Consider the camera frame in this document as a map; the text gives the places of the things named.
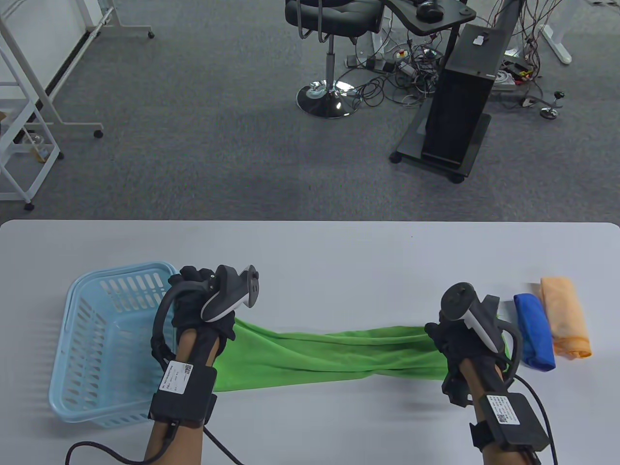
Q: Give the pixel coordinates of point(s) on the person's left hand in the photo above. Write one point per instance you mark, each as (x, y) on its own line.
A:
(186, 310)

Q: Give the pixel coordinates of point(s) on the person's right hand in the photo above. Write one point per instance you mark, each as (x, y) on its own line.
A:
(455, 344)

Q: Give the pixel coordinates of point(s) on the blue rectangular towel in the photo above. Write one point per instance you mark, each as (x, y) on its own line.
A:
(535, 334)

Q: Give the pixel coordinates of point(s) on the orange rectangular towel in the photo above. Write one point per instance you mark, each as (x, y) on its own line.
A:
(566, 310)

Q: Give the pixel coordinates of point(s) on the green rectangular towel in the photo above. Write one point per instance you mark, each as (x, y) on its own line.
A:
(329, 353)

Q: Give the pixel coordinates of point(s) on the person's right forearm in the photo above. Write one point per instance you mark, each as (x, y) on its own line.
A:
(477, 382)

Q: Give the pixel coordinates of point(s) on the person's left forearm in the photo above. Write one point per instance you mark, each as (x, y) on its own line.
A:
(186, 348)

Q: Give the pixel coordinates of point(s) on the black right hand controller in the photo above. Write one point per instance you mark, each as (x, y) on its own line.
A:
(457, 300)

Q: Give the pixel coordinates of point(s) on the black hand controller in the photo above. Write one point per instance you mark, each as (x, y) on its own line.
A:
(457, 300)
(230, 295)

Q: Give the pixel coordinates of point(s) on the black left hand controller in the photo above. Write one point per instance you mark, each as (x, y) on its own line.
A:
(230, 295)

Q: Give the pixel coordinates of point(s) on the light blue plastic basket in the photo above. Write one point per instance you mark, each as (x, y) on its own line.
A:
(97, 339)

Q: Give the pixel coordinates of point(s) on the black rolling base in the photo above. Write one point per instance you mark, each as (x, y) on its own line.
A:
(411, 140)

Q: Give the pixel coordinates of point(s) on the black computer tower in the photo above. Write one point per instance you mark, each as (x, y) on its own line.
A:
(460, 111)

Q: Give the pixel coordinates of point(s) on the chrome stand foot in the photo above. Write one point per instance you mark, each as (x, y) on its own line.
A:
(549, 114)

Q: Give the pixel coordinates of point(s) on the white metal rack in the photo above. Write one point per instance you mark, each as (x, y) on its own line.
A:
(14, 131)

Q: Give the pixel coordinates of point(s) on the round white floor device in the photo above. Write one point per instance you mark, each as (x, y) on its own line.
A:
(503, 80)

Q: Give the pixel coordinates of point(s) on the white rolling whiteboard stand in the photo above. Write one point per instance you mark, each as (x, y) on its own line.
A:
(29, 43)

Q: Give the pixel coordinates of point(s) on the white desk leg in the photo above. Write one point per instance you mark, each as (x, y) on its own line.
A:
(557, 46)

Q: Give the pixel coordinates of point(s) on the small black side desk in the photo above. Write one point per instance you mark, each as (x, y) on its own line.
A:
(445, 22)

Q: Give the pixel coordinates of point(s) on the black swivel chair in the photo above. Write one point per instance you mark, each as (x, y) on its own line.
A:
(334, 12)

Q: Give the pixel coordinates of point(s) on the black object on side desk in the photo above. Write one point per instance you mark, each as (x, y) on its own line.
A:
(428, 9)

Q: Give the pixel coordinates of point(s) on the small black right wrist camera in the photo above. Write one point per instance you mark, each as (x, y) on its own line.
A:
(455, 390)

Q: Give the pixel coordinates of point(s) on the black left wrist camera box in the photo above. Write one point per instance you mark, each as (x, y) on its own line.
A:
(186, 392)

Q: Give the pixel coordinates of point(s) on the black slanted post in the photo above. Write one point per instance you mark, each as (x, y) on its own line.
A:
(503, 14)

